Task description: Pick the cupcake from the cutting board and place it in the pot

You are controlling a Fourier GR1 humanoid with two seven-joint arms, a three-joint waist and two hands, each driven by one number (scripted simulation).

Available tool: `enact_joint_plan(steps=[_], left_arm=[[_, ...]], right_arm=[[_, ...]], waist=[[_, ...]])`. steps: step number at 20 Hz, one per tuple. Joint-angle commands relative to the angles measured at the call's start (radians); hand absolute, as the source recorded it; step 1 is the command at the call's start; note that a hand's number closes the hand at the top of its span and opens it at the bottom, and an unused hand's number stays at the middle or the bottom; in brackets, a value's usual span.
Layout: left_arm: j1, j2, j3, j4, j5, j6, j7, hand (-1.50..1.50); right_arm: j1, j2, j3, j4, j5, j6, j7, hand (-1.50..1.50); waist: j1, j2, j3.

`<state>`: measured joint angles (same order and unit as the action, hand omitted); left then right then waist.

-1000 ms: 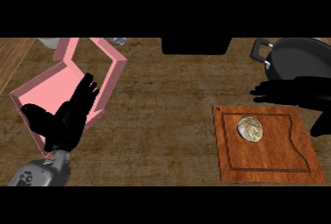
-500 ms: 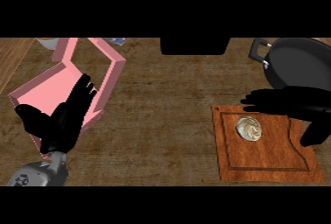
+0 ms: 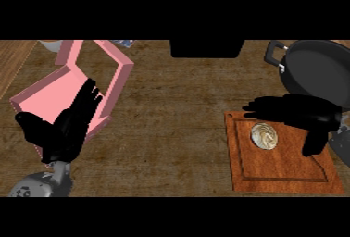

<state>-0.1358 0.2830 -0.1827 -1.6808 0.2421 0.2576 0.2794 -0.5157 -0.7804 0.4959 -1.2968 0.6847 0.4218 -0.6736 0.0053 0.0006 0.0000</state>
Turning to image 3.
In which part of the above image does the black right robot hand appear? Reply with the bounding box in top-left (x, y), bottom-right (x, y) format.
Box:
top-left (241, 94), bottom-right (344, 157)

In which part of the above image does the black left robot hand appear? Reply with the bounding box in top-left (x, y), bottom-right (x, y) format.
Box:
top-left (13, 78), bottom-right (105, 165)

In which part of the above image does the cream frosted cupcake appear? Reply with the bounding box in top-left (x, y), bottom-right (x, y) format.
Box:
top-left (250, 122), bottom-right (279, 151)

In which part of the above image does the brown wooden cutting board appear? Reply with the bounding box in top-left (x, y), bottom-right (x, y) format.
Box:
top-left (223, 110), bottom-right (346, 195)

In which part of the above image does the pink open box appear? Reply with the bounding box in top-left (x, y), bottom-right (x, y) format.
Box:
top-left (9, 40), bottom-right (136, 152)

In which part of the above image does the black appliance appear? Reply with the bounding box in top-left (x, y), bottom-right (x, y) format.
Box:
top-left (170, 40), bottom-right (247, 59)

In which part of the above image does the blue patterned object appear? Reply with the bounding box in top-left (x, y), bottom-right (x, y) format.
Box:
top-left (108, 40), bottom-right (138, 49)

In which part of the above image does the black pot with handle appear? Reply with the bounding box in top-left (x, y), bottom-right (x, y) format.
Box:
top-left (265, 40), bottom-right (350, 111)

